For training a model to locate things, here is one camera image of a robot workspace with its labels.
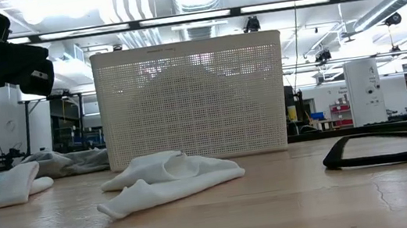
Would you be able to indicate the black background equipment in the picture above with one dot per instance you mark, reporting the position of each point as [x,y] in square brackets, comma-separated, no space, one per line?
[4,159]

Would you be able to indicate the red shelf rack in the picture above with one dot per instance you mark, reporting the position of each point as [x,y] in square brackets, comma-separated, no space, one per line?
[341,111]

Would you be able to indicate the black table frame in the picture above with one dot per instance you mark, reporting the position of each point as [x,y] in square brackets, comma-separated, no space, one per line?
[347,132]

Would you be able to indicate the black overhead light bar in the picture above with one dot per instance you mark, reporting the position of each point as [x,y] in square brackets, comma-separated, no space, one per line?
[233,11]

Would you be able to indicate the grey cloth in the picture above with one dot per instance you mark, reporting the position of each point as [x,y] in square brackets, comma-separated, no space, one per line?
[68,163]

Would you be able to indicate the black background workbench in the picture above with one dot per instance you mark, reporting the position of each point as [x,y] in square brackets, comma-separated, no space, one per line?
[71,127]

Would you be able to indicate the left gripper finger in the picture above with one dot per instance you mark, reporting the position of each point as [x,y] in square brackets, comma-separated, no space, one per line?
[37,78]
[7,61]

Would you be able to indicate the plain white sock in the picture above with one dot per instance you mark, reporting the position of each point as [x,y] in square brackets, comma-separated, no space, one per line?
[158,191]
[41,185]

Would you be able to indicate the white blue striped sock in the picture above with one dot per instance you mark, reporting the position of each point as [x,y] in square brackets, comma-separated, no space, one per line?
[0,188]

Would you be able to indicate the white perforated plastic basket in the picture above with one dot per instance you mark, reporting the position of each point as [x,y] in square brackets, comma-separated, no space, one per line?
[198,130]

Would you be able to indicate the black camera on bar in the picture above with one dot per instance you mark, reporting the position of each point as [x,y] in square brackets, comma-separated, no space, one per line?
[252,25]

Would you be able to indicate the black ceiling camera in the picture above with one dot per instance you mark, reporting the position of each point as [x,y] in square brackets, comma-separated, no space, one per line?
[322,55]

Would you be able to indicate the white pillar with devices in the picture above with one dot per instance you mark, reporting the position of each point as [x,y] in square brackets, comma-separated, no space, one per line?
[363,89]

